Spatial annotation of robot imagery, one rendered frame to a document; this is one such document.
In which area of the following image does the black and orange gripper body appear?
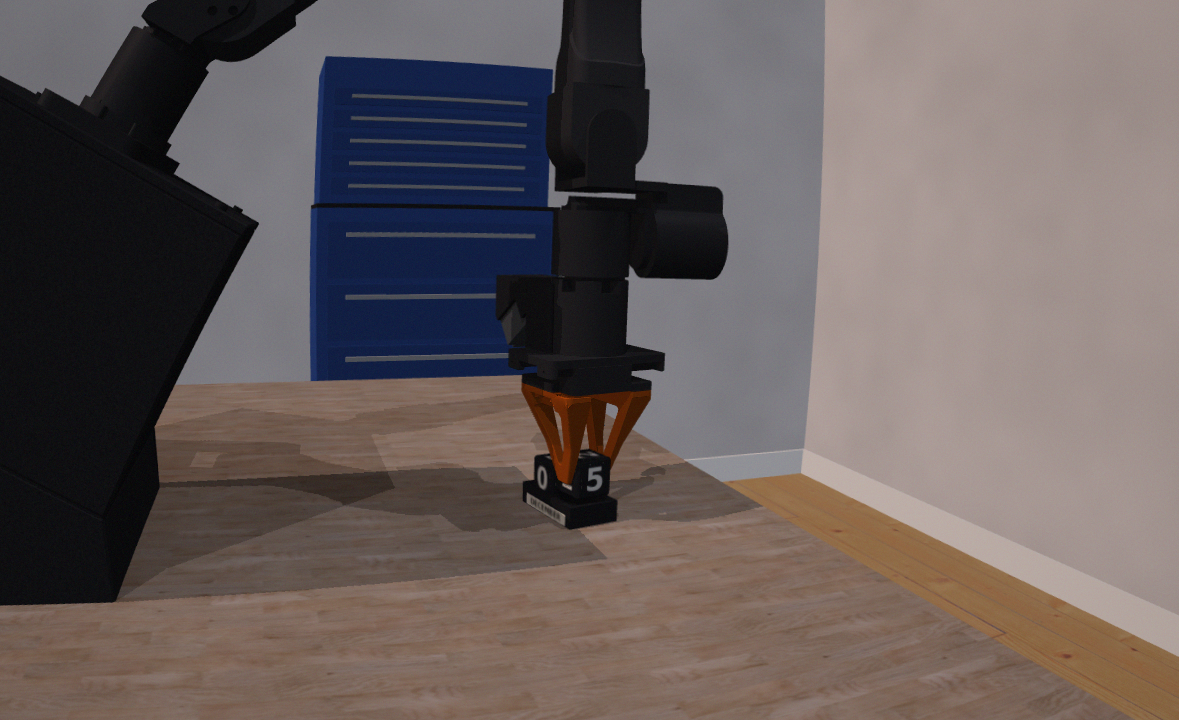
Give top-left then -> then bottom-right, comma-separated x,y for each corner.
508,277 -> 665,396

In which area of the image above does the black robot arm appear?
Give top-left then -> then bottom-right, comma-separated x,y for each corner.
38,0 -> 727,354

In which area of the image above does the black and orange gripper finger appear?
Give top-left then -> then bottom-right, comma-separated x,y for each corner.
522,383 -> 591,485
586,390 -> 651,470

